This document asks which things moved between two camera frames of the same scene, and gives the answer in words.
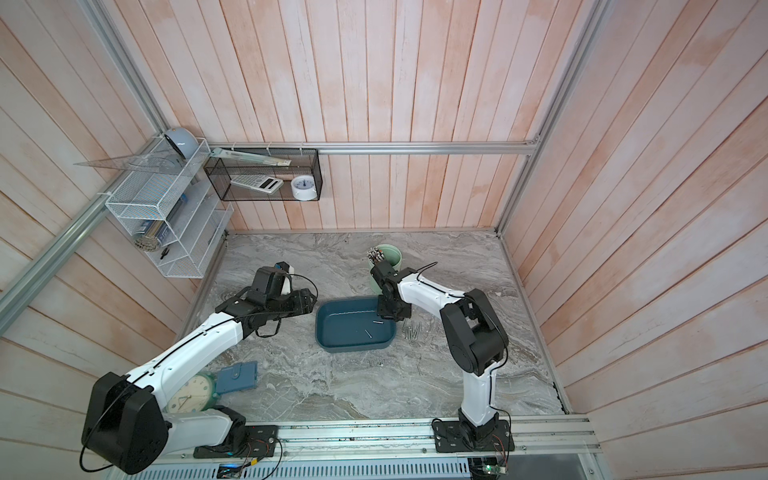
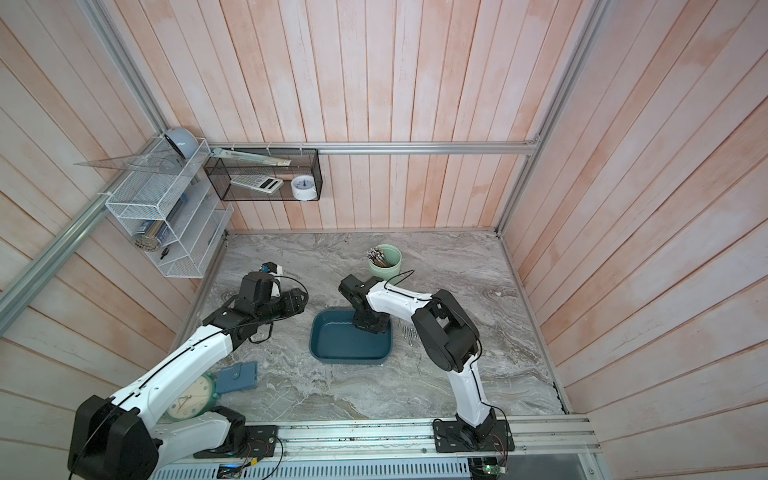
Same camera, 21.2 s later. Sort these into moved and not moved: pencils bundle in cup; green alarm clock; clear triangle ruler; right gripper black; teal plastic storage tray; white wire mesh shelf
Moved: right gripper black; teal plastic storage tray
Not moved: clear triangle ruler; green alarm clock; white wire mesh shelf; pencils bundle in cup
